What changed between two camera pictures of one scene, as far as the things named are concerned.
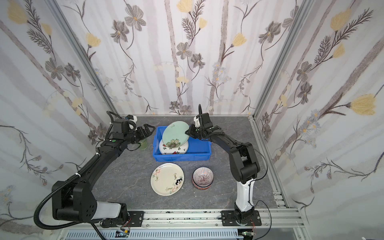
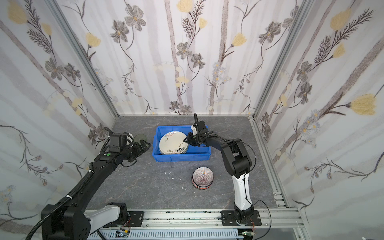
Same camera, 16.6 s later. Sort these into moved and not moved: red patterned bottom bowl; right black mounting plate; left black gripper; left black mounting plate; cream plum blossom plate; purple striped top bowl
Moved: left black gripper; cream plum blossom plate
Not moved: red patterned bottom bowl; purple striped top bowl; right black mounting plate; left black mounting plate
